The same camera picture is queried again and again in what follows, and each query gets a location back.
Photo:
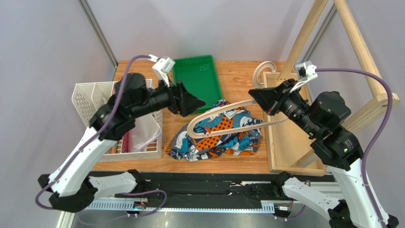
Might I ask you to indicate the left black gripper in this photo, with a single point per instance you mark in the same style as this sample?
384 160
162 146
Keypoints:
181 101

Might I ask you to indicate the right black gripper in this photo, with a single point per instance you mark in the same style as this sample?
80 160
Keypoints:
278 98

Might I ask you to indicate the wooden clothes hanger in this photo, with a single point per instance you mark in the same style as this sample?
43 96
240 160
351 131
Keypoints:
216 122

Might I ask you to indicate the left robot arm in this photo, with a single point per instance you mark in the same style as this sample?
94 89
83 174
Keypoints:
71 187

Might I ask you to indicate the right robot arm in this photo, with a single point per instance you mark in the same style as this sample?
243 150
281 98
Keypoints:
338 149

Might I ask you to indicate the green plastic tray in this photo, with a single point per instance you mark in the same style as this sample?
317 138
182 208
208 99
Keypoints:
199 77

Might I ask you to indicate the white file organizer rack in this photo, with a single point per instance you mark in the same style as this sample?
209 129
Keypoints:
145 138

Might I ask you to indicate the red folder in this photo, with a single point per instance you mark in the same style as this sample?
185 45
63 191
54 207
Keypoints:
125 143

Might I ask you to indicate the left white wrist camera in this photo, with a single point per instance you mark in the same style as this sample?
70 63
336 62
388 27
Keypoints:
162 66

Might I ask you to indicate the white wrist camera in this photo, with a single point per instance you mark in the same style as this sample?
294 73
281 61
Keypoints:
306 72
162 66

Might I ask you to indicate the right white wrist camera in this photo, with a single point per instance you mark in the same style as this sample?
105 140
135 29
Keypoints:
306 72

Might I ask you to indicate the wooden clothes rack frame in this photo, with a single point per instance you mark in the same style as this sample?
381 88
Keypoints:
382 25

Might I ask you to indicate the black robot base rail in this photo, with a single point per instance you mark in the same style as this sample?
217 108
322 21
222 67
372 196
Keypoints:
209 190

